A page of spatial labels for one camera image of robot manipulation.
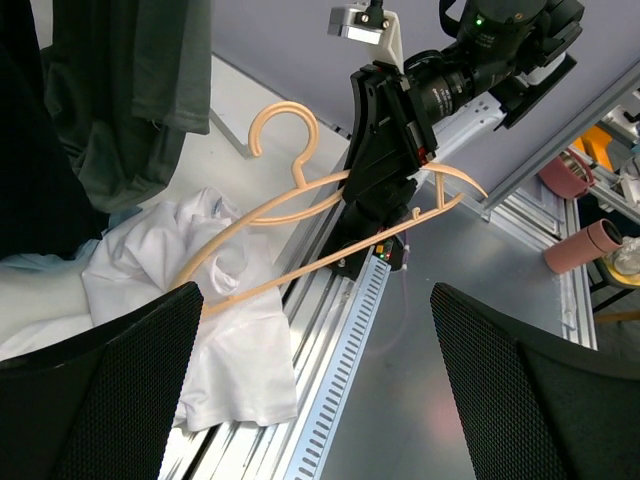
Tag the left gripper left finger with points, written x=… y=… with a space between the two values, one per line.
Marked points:
x=101 y=404

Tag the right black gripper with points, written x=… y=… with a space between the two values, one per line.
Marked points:
x=392 y=133

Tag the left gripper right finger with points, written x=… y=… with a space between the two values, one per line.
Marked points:
x=533 y=405

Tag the white t shirt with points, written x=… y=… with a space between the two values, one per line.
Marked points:
x=232 y=375

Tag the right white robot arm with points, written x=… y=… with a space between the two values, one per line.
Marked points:
x=516 y=51

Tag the black t shirt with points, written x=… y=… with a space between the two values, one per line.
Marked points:
x=44 y=207

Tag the dark grey t shirt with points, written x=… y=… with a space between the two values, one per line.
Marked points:
x=125 y=82

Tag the pink cylinder container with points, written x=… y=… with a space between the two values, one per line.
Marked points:
x=590 y=243

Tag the pink round tin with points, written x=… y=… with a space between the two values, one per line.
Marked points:
x=567 y=175

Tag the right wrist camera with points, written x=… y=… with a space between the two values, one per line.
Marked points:
x=373 y=25

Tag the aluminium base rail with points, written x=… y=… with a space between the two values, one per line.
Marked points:
x=318 y=306

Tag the slotted cable duct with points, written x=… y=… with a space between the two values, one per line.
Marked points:
x=311 y=448

